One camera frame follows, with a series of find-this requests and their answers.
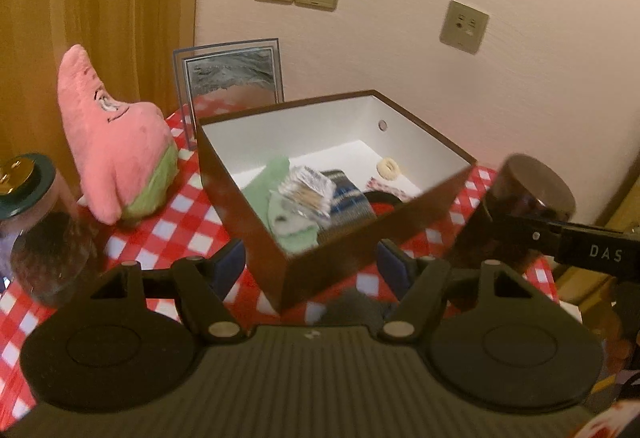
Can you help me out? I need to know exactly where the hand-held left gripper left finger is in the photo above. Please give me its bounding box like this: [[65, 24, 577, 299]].
[[89, 239, 247, 344]]

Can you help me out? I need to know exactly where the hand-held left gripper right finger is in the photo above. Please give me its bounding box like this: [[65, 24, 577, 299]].
[[376, 239, 539, 344]]

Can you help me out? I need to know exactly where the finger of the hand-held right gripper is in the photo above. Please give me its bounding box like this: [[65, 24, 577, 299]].
[[492, 214, 564, 247]]

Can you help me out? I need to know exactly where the brown cardboard box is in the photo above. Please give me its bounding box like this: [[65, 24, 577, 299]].
[[195, 89, 478, 314]]

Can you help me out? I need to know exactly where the pale green sock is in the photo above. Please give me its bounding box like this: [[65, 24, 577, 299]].
[[242, 157, 321, 254]]

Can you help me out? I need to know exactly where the grey blue patterned knit sock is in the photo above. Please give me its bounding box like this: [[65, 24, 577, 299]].
[[320, 169, 378, 231]]

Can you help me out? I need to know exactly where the red patterned small cloth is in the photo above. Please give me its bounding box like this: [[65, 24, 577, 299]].
[[367, 175, 423, 199]]

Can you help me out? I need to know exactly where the clear plastic packet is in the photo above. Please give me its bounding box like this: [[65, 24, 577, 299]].
[[270, 165, 335, 224]]

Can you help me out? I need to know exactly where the brown metal canister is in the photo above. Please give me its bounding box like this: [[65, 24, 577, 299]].
[[444, 153, 577, 314]]

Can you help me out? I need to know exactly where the red white checked tablecloth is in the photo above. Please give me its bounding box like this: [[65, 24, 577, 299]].
[[0, 95, 561, 429]]

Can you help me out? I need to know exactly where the pink starfish plush toy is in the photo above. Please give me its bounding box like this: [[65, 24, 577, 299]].
[[56, 44, 180, 225]]

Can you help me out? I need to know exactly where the red white printed cloth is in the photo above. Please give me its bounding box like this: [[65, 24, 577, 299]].
[[575, 402, 640, 438]]

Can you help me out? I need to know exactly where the glass jar with dark lid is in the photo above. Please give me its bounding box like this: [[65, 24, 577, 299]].
[[0, 154, 101, 309]]

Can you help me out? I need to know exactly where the framed picture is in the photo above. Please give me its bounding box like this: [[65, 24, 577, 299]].
[[172, 38, 286, 150]]

